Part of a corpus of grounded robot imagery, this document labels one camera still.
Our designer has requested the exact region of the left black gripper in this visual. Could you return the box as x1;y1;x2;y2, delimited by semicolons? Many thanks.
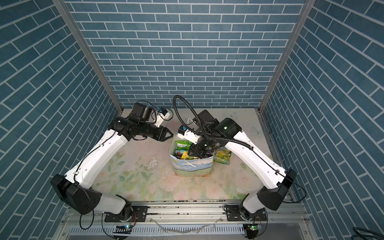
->
139;122;175;141

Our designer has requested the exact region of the floral paper gift bag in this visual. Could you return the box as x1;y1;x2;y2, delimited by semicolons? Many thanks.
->
170;137;213;177

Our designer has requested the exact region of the green Fox's Spring Tea candy bag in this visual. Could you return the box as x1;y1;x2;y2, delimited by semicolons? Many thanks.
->
213;147;232;165

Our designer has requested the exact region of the yellow-green snack packet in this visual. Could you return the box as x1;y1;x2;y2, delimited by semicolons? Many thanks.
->
173;150;197;160

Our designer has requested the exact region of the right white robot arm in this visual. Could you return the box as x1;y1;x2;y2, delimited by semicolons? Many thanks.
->
178;110;297;215

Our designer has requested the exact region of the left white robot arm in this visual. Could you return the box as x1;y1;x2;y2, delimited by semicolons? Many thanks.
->
51;101;174;222

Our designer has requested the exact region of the green snack packet in bag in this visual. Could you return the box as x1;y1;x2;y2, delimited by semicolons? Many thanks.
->
175;140;192;151

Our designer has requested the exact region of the floral table mat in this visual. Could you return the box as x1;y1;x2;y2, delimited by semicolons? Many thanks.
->
89;107;275;202

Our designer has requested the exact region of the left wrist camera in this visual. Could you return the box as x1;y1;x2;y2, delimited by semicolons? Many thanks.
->
154;108;173;128

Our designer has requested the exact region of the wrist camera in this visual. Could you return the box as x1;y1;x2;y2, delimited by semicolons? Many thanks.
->
178;125;200;145
154;108;173;128

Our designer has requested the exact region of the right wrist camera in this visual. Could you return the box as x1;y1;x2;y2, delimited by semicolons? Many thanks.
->
178;125;200;145

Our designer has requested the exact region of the black corrugated cable conduit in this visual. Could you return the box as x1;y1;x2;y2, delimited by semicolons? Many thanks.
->
172;95;254;150

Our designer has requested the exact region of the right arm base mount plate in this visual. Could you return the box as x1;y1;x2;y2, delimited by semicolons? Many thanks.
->
223;205;268;222

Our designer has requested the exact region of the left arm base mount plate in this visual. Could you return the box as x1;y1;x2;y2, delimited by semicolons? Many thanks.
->
104;206;148;223

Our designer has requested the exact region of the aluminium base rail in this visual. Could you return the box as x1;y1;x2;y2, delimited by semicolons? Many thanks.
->
54;201;316;240

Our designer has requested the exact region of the black cable bottom right corner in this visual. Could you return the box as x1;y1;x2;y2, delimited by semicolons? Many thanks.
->
351;226;384;240

